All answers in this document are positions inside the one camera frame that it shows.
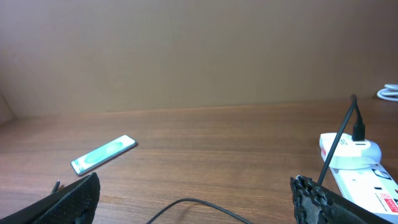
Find white power strip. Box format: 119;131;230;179
330;133;397;223

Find black charging cable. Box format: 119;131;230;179
51;94;366;224

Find white charger adapter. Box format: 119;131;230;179
329;139;382;170

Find white power strip cord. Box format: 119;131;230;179
376;83;398;102

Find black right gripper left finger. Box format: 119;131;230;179
1;172;100;224

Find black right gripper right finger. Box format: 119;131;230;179
290;175;390;224

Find smartphone with teal screen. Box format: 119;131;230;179
70;135;137;176

